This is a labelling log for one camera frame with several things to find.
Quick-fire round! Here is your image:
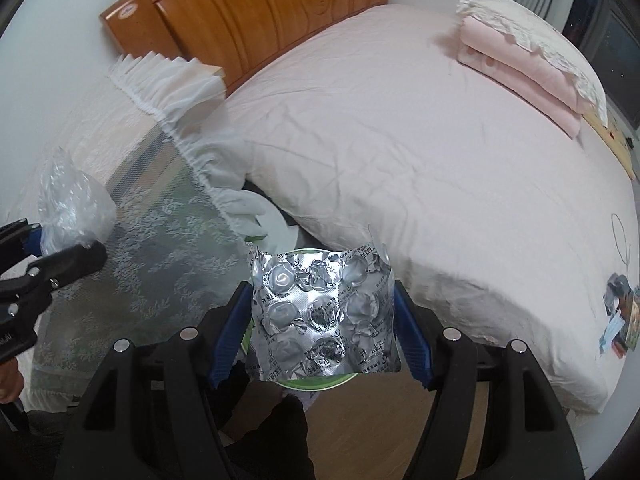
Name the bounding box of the clear plastic bag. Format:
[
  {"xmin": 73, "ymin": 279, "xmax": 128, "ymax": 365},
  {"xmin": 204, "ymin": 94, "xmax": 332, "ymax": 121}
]
[{"xmin": 37, "ymin": 146, "xmax": 118, "ymax": 256}]

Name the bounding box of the dark window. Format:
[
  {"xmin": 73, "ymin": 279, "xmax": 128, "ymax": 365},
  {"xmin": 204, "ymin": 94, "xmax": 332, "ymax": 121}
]
[{"xmin": 562, "ymin": 0, "xmax": 640, "ymax": 128}]

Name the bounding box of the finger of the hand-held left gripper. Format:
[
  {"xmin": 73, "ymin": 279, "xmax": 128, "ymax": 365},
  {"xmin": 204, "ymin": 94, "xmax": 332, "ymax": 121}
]
[
  {"xmin": 0, "ymin": 219, "xmax": 44, "ymax": 272},
  {"xmin": 25, "ymin": 241, "xmax": 108, "ymax": 295}
]

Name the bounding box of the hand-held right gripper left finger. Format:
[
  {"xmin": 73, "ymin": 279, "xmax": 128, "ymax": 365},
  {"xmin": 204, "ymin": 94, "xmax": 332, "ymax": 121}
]
[{"xmin": 52, "ymin": 280, "xmax": 256, "ymax": 480}]

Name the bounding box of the bed with pink sheet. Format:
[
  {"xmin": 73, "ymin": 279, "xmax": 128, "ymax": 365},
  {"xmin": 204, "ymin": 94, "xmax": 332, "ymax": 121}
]
[{"xmin": 222, "ymin": 2, "xmax": 640, "ymax": 416}]

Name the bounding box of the person's left hand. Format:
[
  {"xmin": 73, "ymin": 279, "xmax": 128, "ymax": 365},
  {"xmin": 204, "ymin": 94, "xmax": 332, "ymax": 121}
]
[{"xmin": 0, "ymin": 360, "xmax": 22, "ymax": 405}]

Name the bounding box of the wooden headboard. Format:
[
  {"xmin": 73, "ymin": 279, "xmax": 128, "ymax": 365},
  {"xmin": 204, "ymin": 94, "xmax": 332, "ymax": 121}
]
[{"xmin": 99, "ymin": 0, "xmax": 389, "ymax": 98}]

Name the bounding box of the folded pink blanket with pillow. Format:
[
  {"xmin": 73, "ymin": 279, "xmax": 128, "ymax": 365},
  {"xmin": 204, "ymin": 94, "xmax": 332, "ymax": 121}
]
[{"xmin": 456, "ymin": 0, "xmax": 608, "ymax": 126}]

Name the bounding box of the light wooden board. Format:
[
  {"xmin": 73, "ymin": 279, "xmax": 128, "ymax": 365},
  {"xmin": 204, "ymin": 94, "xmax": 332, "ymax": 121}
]
[{"xmin": 582, "ymin": 110, "xmax": 637, "ymax": 181}]

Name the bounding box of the green plastic mesh basket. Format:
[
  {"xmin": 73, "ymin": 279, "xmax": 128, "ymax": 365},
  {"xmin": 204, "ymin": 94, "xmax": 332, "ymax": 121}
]
[{"xmin": 239, "ymin": 247, "xmax": 361, "ymax": 392}]

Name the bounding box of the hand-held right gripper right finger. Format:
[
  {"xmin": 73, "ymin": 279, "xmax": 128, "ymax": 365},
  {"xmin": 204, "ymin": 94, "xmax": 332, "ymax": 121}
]
[{"xmin": 394, "ymin": 280, "xmax": 586, "ymax": 480}]

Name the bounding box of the white lace covered nightstand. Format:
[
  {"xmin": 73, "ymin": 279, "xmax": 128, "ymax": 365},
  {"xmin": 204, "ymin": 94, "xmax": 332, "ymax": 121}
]
[{"xmin": 22, "ymin": 54, "xmax": 273, "ymax": 411}]

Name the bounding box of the silver blister pack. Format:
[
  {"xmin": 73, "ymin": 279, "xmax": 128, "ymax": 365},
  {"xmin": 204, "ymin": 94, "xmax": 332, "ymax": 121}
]
[{"xmin": 246, "ymin": 225, "xmax": 405, "ymax": 383}]

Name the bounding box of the white plastic bag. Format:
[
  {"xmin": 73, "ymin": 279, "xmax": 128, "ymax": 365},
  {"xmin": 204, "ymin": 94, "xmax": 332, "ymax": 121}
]
[{"xmin": 242, "ymin": 192, "xmax": 301, "ymax": 256}]

